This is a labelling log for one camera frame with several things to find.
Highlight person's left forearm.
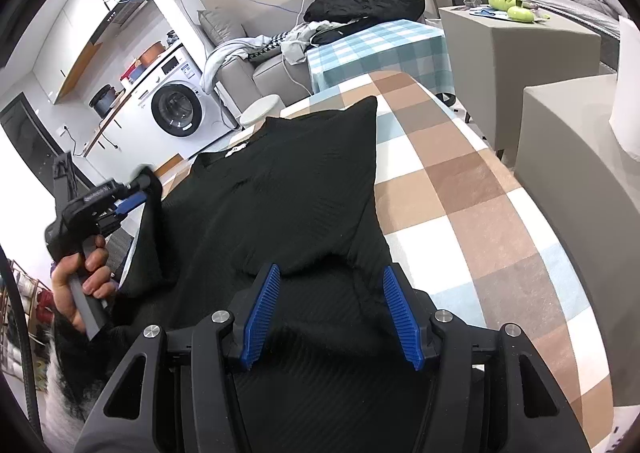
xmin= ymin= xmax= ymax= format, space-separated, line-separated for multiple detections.
xmin=47 ymin=313 xmax=133 ymax=426

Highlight houndstooth cloth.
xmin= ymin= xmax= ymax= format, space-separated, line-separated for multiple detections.
xmin=248 ymin=30 xmax=292 ymax=66

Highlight white tall cabinet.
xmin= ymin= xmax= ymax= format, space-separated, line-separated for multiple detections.
xmin=145 ymin=0 xmax=204 ymax=66

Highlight gold wire rack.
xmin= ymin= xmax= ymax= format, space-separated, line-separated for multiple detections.
xmin=5 ymin=258 xmax=57 ymax=336

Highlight white kitchen counter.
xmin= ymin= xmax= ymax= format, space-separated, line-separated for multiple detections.
xmin=81 ymin=40 xmax=166 ymax=161

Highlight white wall cabinets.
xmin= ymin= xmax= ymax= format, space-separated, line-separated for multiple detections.
xmin=30 ymin=0 xmax=122 ymax=104

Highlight grey sofa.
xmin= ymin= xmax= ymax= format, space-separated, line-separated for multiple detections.
xmin=197 ymin=8 xmax=318 ymax=134

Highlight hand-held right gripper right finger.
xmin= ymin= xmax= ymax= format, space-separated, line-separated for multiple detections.
xmin=382 ymin=264 xmax=593 ymax=453

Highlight white washing machine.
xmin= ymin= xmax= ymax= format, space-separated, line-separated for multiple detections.
xmin=131 ymin=43 xmax=236 ymax=144

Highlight person's left hand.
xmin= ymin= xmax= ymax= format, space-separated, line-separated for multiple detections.
xmin=50 ymin=235 xmax=119 ymax=334

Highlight white plastic object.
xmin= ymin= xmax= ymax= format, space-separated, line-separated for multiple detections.
xmin=607 ymin=15 xmax=640 ymax=160

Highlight brown checked tablecloth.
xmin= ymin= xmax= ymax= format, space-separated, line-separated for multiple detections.
xmin=160 ymin=70 xmax=616 ymax=453

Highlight blue checked cloth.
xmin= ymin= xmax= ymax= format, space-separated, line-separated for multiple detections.
xmin=306 ymin=19 xmax=447 ymax=98

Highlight black door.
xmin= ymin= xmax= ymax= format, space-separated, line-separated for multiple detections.
xmin=0 ymin=93 xmax=96 ymax=198

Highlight black cooking pot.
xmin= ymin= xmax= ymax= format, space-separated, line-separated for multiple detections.
xmin=89 ymin=84 xmax=119 ymax=116

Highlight black flat bag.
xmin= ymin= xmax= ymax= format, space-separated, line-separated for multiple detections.
xmin=310 ymin=18 xmax=382 ymax=46

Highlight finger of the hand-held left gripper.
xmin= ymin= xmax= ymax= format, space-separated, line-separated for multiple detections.
xmin=125 ymin=164 xmax=163 ymax=200
xmin=112 ymin=194 xmax=147 ymax=222

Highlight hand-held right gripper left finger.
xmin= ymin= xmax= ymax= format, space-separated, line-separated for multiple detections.
xmin=74 ymin=263 xmax=283 ymax=453

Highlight range hood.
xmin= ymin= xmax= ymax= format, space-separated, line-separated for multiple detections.
xmin=102 ymin=0 xmax=149 ymax=30

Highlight black knit sweater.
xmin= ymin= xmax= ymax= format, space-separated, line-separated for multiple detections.
xmin=107 ymin=95 xmax=433 ymax=453

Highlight white round stool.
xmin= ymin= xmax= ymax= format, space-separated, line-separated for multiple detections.
xmin=239 ymin=95 xmax=285 ymax=128

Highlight black corrugated cable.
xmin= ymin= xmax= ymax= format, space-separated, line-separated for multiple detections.
xmin=0 ymin=243 xmax=42 ymax=434

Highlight white crumpled cloth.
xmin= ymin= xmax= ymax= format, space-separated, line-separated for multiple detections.
xmin=280 ymin=22 xmax=334 ymax=65

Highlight grey side table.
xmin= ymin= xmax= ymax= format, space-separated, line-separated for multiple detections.
xmin=439 ymin=5 xmax=602 ymax=168
xmin=514 ymin=74 xmax=640 ymax=406

